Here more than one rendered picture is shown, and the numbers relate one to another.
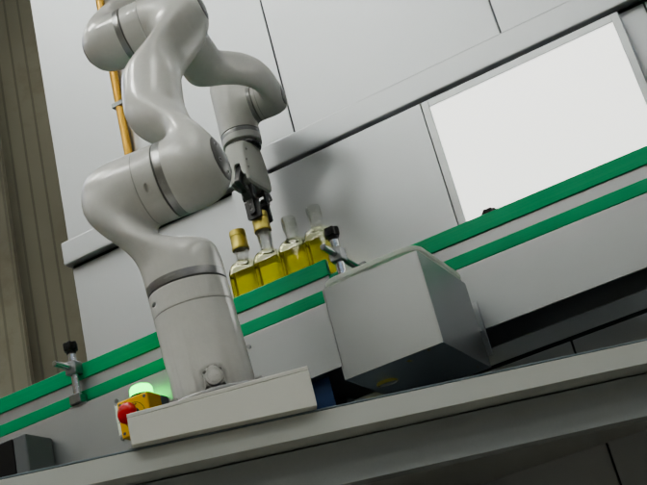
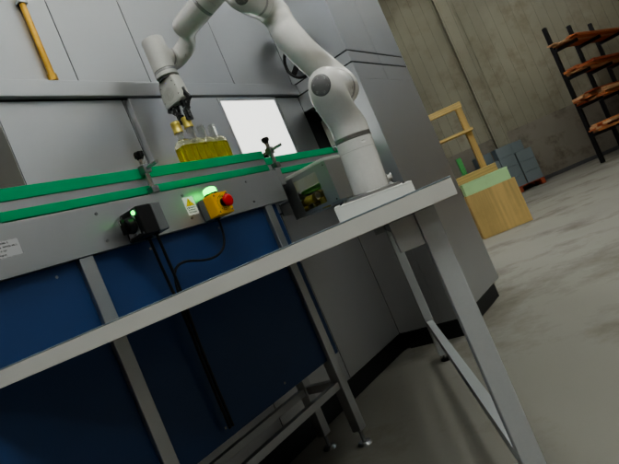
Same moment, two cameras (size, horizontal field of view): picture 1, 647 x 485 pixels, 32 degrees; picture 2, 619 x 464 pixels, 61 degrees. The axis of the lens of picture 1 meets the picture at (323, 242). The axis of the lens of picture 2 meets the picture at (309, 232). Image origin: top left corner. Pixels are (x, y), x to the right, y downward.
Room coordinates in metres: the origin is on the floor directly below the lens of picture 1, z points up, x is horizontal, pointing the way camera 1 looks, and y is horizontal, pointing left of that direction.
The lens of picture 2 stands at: (1.37, 1.93, 0.74)
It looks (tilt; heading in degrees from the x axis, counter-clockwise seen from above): 1 degrees up; 284
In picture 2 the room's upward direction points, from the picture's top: 23 degrees counter-clockwise
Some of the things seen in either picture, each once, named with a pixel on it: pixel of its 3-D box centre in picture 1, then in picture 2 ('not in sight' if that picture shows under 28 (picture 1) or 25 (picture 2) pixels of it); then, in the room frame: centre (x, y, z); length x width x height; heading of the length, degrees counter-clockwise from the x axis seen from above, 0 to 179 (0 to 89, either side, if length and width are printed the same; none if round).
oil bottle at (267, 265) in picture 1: (278, 298); (204, 165); (2.09, 0.11, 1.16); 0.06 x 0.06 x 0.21; 67
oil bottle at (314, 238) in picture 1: (330, 276); (226, 161); (2.05, 0.00, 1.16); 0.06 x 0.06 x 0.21; 67
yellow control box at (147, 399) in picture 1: (144, 418); (216, 206); (2.00, 0.40, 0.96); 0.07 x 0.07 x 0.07; 68
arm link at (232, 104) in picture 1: (236, 109); (158, 55); (2.09, 0.11, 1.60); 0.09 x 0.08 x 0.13; 78
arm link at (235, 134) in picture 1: (242, 142); (166, 75); (2.09, 0.11, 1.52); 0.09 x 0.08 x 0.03; 158
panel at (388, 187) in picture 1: (436, 180); (226, 134); (2.09, -0.25, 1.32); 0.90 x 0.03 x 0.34; 68
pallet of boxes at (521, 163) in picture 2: not in sight; (508, 170); (-0.13, -10.06, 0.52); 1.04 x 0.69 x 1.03; 9
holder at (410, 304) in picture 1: (414, 332); (316, 191); (1.79, -0.11, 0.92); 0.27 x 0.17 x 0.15; 158
